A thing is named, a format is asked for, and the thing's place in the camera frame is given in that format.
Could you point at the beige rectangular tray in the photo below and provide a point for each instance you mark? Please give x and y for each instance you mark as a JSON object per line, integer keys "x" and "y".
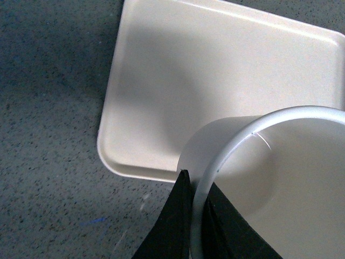
{"x": 179, "y": 65}

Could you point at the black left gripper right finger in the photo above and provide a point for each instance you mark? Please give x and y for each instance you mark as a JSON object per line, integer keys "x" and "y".
{"x": 228, "y": 234}

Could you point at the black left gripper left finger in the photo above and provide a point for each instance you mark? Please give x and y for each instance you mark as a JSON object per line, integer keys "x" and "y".
{"x": 170, "y": 235}

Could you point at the white smiley face mug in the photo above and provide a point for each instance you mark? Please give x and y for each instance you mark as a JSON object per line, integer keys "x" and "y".
{"x": 283, "y": 172}

